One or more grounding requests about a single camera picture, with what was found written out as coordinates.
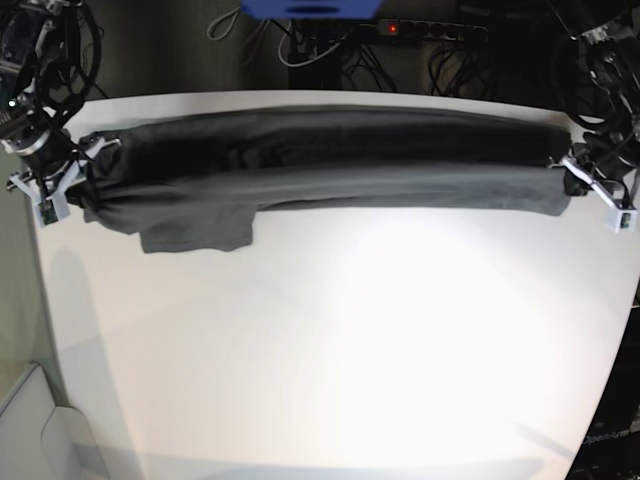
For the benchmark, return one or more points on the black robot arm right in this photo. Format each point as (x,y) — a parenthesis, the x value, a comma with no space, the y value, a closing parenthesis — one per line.
(51,52)

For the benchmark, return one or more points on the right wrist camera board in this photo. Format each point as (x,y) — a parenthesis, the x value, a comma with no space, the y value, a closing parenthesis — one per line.
(47,213)

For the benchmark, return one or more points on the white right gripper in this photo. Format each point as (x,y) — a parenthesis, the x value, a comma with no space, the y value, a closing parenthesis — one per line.
(54,187)

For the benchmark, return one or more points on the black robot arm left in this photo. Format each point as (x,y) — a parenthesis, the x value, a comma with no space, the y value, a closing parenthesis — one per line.
(606,161)

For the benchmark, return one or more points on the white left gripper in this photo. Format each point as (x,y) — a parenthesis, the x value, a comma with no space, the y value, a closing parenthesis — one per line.
(579,182)

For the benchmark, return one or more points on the blue box at top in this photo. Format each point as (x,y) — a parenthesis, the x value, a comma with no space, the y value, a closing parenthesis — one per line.
(311,9)

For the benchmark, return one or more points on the black power strip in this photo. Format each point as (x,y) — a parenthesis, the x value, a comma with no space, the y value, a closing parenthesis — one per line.
(417,31)

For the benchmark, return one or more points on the dark grey t-shirt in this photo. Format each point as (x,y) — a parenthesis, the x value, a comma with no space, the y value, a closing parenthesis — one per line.
(198,182)

